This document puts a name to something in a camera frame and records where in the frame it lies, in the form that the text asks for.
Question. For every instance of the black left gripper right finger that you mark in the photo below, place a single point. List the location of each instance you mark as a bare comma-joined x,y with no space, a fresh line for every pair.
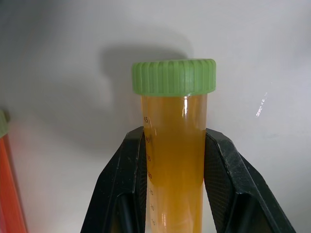
240,184

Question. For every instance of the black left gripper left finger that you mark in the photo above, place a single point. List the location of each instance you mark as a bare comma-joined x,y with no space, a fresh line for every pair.
116,184

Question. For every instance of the yellow liquid test tube green cap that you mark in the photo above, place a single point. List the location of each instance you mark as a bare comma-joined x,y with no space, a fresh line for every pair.
175,150

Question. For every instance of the red liquid test tube green cap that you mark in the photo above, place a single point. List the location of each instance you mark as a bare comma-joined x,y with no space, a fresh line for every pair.
7,174

